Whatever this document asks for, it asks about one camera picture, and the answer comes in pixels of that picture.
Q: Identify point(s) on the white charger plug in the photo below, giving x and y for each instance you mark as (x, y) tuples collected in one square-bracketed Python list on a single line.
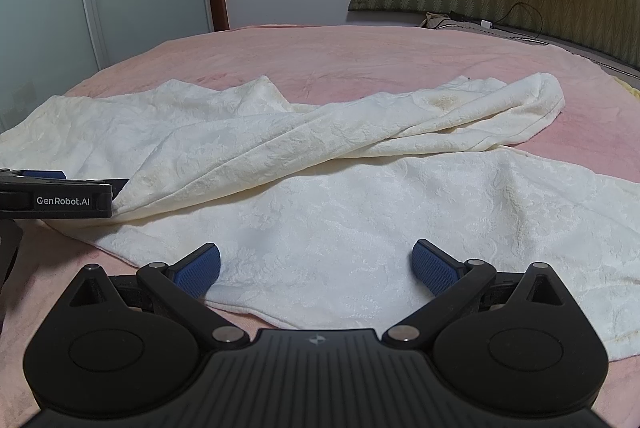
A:
[(485, 24)]

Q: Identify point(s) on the pink floral blanket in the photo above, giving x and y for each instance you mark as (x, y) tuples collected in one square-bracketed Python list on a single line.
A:
[(350, 53)]

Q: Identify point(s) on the grey bed mattress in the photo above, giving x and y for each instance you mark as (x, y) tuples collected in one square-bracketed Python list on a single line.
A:
[(590, 53)]

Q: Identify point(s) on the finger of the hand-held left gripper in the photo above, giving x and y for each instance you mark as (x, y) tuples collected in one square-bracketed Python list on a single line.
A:
[(75, 183)]

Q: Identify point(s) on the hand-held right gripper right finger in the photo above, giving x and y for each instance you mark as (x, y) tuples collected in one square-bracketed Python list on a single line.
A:
[(431, 267)]

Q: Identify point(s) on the beige crumpled cloth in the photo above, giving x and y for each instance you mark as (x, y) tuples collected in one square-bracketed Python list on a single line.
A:
[(434, 20)]

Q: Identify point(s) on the pale yellow cloth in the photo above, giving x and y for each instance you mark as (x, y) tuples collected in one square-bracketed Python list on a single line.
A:
[(631, 89)]

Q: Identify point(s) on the white quilt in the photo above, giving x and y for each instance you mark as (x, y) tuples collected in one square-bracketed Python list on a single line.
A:
[(325, 218)]

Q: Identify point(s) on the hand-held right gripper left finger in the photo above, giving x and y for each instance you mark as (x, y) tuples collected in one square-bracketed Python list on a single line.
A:
[(200, 269)]

